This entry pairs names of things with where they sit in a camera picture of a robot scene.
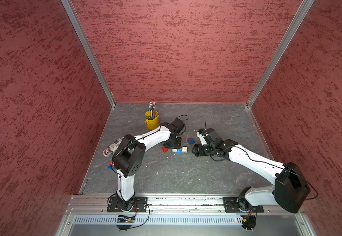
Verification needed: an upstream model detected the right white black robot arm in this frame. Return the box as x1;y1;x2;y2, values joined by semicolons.
192;139;311;213

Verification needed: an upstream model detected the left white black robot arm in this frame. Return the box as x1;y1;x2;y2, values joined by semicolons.
112;118;185;212

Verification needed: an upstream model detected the yellow pencil cup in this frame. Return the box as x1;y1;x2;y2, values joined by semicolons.
145;111;160;130

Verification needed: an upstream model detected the coloured pencils bundle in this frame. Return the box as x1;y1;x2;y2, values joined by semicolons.
149;102;156;120

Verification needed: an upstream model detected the flag patterned pouch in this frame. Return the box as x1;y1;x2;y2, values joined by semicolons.
103;137;123;157

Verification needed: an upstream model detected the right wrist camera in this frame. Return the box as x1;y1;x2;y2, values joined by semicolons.
196;128;223;147

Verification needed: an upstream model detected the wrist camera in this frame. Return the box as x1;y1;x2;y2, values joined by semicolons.
171;118;186;135
196;128;223;147

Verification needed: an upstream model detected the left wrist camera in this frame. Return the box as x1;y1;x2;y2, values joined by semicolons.
171;118;186;135

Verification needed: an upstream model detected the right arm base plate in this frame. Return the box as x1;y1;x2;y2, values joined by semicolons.
223;197;264;214

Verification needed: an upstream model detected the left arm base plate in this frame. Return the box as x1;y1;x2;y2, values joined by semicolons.
107;195;148;213

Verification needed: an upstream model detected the aluminium front rail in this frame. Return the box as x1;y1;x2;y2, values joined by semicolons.
66;194;294;217

